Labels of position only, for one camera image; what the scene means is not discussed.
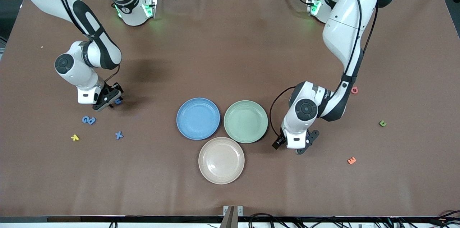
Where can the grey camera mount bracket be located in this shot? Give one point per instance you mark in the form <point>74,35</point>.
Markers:
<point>233,217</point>

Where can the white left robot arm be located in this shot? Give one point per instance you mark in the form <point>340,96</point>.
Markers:
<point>345,16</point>

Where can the green foam letter u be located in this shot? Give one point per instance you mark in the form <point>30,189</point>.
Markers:
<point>381,124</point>

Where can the brown table cover sheet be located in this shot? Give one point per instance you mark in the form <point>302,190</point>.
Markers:
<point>230,59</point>

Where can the blue foam letter G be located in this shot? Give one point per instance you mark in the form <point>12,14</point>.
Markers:
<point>83,119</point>

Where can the yellow foam letter k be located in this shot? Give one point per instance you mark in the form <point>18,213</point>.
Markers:
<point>74,137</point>

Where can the beige pink plate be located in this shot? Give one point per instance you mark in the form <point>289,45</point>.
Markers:
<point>221,161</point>

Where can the orange foam letter E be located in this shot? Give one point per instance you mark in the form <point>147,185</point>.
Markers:
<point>350,162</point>

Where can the green plate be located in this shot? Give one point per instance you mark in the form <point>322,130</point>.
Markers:
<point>245,123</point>

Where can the pink foam letter G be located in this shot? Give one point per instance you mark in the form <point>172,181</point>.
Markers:
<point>352,90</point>

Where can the blue foam letter m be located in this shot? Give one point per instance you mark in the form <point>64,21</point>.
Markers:
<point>118,101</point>

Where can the blue foam letter a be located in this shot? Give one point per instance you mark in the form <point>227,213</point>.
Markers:
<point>94,122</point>

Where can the blue plate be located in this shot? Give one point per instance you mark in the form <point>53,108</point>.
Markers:
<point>197,120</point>

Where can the blue foam letter x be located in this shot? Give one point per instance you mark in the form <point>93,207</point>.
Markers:
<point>119,135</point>

